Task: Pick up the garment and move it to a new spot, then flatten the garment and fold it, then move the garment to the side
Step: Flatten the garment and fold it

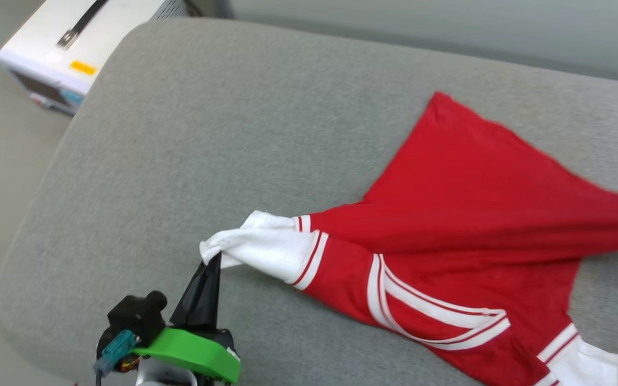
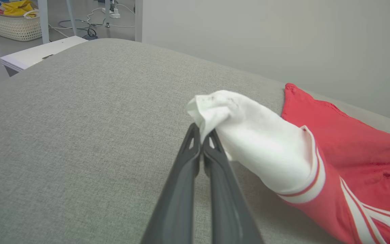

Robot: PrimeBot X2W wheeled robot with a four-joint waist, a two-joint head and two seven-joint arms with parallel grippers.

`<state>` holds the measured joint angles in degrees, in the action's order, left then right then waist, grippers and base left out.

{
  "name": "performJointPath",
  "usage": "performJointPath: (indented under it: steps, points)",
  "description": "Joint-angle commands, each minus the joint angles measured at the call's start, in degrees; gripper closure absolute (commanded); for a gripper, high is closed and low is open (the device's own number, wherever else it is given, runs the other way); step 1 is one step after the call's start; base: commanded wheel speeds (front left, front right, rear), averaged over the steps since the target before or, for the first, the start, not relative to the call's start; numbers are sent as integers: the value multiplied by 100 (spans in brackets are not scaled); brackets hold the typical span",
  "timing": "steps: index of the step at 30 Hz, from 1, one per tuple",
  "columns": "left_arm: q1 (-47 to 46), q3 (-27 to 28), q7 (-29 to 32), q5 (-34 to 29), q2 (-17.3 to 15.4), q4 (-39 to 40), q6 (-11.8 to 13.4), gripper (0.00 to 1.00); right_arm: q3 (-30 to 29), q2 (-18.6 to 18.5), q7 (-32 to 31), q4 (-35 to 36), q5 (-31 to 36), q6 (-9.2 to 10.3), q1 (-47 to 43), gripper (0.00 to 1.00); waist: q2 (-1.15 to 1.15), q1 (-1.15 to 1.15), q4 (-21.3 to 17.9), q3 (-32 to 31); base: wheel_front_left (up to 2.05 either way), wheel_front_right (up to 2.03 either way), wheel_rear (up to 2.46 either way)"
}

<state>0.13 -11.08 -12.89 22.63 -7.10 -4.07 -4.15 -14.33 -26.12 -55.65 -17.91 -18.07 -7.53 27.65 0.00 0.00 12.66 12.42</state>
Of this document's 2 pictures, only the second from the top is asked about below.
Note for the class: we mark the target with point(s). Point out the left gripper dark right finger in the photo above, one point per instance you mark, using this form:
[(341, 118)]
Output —
[(227, 210)]

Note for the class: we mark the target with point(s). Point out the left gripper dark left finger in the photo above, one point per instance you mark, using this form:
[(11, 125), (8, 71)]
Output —
[(178, 203)]

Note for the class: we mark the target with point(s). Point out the red and white shirt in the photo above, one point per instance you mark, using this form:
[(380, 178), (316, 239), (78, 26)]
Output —
[(350, 145)]

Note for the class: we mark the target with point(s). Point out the white partition screen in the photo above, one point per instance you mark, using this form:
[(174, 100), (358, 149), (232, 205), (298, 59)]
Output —
[(266, 34)]

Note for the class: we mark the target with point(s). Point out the white power strip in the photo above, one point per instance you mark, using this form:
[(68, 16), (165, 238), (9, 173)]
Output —
[(114, 15)]

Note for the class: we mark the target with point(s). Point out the grey metal table leg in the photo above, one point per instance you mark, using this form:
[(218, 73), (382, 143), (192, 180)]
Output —
[(71, 17), (43, 20)]

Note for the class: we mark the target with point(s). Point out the cream woven laundry basket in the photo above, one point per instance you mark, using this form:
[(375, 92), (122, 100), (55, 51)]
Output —
[(15, 28)]

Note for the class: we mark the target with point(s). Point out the yellow cloth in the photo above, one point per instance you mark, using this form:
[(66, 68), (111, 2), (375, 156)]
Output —
[(19, 8)]

